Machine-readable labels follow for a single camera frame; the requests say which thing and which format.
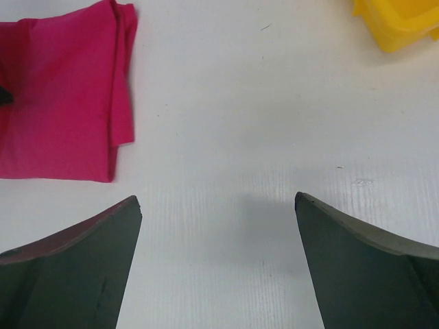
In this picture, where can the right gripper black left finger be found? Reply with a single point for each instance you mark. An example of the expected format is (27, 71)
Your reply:
(75, 278)

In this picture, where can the yellow plastic tray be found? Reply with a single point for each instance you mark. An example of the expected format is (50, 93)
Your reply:
(397, 24)

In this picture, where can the pink t shirt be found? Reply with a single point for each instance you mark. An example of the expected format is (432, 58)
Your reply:
(72, 109)

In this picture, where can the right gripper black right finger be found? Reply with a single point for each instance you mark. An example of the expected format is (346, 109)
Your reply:
(364, 276)

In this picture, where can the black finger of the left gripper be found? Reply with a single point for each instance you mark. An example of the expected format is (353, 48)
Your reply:
(6, 96)

